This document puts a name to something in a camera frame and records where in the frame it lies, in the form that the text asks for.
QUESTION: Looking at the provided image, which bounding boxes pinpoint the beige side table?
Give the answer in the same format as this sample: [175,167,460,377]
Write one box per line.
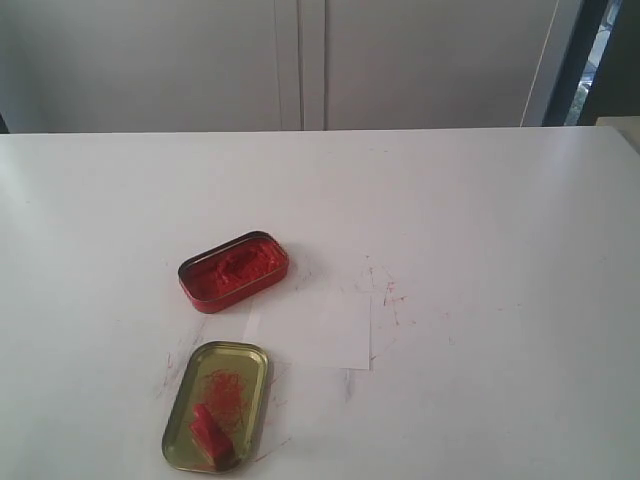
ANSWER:
[596,116,640,151]

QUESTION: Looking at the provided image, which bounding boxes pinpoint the white paper sheet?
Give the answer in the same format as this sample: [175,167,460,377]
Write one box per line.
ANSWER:
[243,287,371,370]

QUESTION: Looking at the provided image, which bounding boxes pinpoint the red ink pad tin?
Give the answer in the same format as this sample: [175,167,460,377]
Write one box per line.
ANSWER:
[178,231,289,314]

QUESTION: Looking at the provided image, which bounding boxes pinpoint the gold tin lid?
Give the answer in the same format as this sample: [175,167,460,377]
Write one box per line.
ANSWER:
[161,341,270,475]

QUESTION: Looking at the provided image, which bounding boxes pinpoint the white cabinet doors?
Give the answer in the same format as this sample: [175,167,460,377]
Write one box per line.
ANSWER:
[1,1,580,133]

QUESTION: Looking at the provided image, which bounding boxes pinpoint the red rubber stamp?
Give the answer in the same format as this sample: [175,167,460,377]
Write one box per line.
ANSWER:
[189,404,236,469]

